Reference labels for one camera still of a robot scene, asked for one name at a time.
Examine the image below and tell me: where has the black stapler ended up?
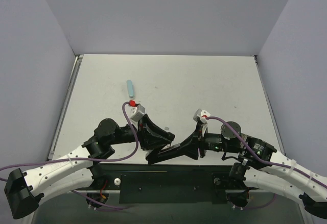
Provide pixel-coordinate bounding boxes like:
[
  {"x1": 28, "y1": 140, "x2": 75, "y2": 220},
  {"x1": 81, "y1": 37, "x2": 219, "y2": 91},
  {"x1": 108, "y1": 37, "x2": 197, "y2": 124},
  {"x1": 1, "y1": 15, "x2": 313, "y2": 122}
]
[{"x1": 146, "y1": 144, "x2": 184, "y2": 165}]

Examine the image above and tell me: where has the light blue white stapler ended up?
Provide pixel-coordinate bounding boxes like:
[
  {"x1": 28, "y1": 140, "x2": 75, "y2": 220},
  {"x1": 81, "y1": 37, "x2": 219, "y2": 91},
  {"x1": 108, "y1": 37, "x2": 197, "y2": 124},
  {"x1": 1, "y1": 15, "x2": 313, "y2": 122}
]
[{"x1": 126, "y1": 80, "x2": 135, "y2": 99}]

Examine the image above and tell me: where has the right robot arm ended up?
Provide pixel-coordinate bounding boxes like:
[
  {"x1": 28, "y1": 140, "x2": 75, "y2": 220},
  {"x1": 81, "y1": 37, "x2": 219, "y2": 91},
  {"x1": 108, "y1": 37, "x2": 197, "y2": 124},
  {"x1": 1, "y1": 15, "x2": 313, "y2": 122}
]
[{"x1": 176, "y1": 116, "x2": 326, "y2": 219}]

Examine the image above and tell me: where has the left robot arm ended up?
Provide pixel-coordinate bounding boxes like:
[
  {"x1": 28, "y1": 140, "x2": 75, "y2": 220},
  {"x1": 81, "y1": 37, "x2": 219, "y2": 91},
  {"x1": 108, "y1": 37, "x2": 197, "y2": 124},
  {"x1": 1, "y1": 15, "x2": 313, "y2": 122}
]
[{"x1": 4, "y1": 115, "x2": 175, "y2": 219}]

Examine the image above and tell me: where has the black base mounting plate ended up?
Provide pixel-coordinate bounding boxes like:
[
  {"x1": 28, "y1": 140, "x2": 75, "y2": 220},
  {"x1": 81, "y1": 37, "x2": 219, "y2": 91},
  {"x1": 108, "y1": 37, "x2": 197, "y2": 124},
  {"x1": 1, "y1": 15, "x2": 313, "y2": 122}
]
[{"x1": 82, "y1": 163, "x2": 252, "y2": 206}]

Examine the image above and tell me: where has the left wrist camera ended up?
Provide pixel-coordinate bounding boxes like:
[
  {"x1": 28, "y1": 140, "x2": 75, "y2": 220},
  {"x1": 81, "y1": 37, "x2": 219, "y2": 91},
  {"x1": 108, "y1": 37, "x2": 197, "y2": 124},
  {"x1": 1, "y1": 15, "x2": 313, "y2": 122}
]
[{"x1": 129, "y1": 104, "x2": 146, "y2": 124}]

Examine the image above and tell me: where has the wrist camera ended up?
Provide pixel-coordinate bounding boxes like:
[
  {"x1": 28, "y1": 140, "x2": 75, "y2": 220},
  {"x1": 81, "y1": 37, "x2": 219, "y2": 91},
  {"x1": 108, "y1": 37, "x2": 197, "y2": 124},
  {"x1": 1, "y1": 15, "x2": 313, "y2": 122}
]
[
  {"x1": 193, "y1": 109, "x2": 211, "y2": 137},
  {"x1": 129, "y1": 104, "x2": 146, "y2": 124}
]

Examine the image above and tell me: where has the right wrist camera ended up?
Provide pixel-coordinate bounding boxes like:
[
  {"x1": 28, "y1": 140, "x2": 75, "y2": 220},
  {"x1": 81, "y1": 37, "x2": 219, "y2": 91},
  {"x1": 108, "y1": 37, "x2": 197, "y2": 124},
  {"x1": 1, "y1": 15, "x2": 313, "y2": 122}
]
[{"x1": 193, "y1": 109, "x2": 211, "y2": 137}]

